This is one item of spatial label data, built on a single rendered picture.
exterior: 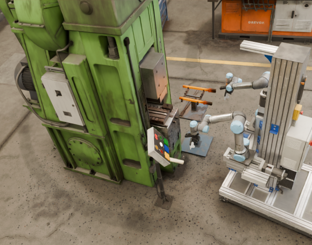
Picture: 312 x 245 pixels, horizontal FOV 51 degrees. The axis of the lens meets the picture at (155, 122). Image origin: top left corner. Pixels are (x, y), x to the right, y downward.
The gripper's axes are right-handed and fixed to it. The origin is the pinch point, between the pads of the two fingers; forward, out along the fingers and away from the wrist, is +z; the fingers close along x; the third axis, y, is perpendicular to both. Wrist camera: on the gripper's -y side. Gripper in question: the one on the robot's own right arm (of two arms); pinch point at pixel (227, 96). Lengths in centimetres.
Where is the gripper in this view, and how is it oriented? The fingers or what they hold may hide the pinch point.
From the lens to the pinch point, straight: 419.5
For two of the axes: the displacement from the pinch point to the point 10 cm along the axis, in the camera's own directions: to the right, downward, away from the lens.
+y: 8.4, 3.0, -4.6
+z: 1.3, 7.1, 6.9
